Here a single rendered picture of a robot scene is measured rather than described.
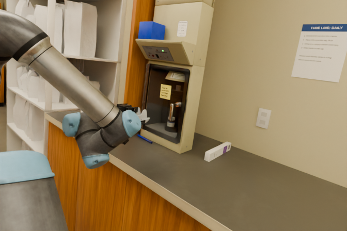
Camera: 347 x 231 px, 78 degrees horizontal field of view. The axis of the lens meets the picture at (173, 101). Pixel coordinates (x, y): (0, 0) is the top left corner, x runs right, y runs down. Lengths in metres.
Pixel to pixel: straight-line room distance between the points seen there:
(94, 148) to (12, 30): 0.37
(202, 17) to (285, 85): 0.60
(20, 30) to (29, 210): 0.41
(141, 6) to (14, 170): 1.12
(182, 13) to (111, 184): 0.94
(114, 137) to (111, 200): 0.62
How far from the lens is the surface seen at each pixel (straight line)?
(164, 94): 1.17
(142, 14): 1.32
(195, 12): 1.12
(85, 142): 0.73
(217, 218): 0.79
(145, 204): 1.03
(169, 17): 1.22
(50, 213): 0.33
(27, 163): 0.34
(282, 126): 1.36
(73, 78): 0.61
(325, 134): 1.34
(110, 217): 1.30
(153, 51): 1.16
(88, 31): 2.27
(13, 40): 0.61
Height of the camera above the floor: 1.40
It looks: 10 degrees down
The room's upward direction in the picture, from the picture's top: 8 degrees clockwise
